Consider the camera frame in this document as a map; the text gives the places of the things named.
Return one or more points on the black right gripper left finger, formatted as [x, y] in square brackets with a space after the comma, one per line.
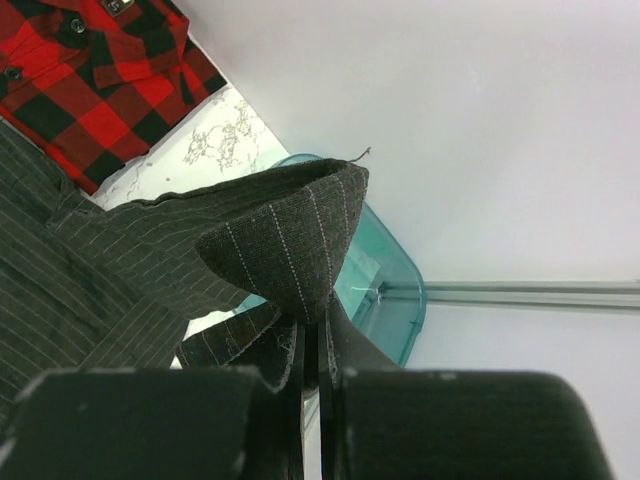
[242, 421]

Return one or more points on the dark grey pinstripe shirt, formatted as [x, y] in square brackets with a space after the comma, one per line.
[83, 287]

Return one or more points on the teal transparent plastic bin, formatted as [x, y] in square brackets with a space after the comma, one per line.
[382, 290]

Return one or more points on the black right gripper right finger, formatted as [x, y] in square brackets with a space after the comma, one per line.
[381, 421]

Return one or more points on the red black plaid shirt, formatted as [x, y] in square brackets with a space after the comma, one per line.
[97, 84]

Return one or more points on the aluminium frame post right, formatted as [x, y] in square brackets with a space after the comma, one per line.
[611, 295]

